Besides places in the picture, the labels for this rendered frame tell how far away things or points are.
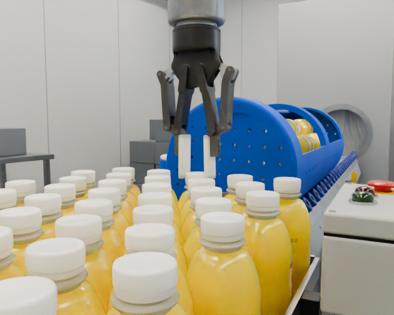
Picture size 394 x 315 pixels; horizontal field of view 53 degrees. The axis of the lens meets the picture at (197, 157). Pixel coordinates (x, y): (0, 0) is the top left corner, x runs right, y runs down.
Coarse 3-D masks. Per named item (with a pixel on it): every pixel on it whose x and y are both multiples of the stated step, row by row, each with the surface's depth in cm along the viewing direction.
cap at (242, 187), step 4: (236, 184) 53; (240, 184) 53; (244, 184) 52; (248, 184) 53; (252, 184) 53; (256, 184) 52; (260, 184) 52; (264, 184) 53; (236, 188) 53; (240, 188) 52; (244, 188) 52; (248, 188) 52; (252, 188) 52; (256, 188) 52; (260, 188) 52; (264, 188) 53; (236, 192) 53; (240, 192) 52; (244, 192) 52; (236, 196) 53; (240, 196) 53; (244, 196) 52
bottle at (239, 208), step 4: (236, 200) 53; (240, 200) 53; (244, 200) 52; (236, 204) 54; (240, 204) 53; (244, 204) 53; (232, 208) 54; (236, 208) 53; (240, 208) 52; (244, 208) 52; (236, 212) 52; (240, 212) 52; (244, 212) 52; (244, 216) 51
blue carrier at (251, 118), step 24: (192, 120) 83; (240, 120) 79; (264, 120) 76; (312, 120) 112; (192, 144) 83; (240, 144) 79; (264, 144) 77; (288, 144) 75; (336, 144) 131; (168, 168) 86; (192, 168) 84; (216, 168) 81; (240, 168) 79; (264, 168) 77; (288, 168) 75; (312, 168) 90
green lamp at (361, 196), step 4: (356, 192) 42; (360, 192) 42; (364, 192) 42; (368, 192) 42; (352, 196) 43; (356, 196) 42; (360, 196) 42; (364, 196) 41; (368, 196) 41; (372, 196) 42; (356, 200) 42; (360, 200) 42; (364, 200) 41; (368, 200) 41; (372, 200) 42
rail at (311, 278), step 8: (312, 264) 57; (312, 272) 55; (304, 280) 52; (312, 280) 55; (304, 288) 49; (312, 288) 55; (296, 296) 47; (296, 304) 45; (288, 312) 43; (296, 312) 45
